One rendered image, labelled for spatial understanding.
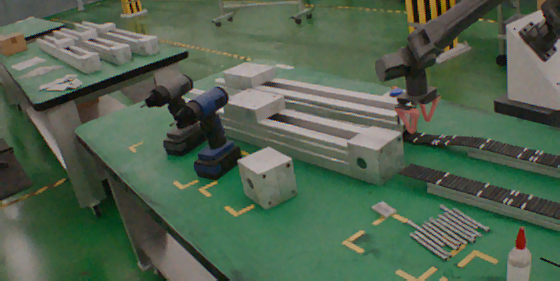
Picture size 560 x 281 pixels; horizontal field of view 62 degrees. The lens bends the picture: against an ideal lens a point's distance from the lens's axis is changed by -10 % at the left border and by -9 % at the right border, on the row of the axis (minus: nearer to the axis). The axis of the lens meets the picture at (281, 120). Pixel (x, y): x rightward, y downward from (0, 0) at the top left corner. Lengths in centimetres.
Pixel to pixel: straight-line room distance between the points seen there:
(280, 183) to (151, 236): 117
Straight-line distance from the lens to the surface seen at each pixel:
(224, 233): 114
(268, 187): 116
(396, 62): 125
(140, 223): 221
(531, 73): 157
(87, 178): 296
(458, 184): 112
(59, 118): 283
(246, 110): 145
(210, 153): 135
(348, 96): 153
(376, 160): 117
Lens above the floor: 140
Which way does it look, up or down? 22 degrees down
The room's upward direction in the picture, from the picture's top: 11 degrees counter-clockwise
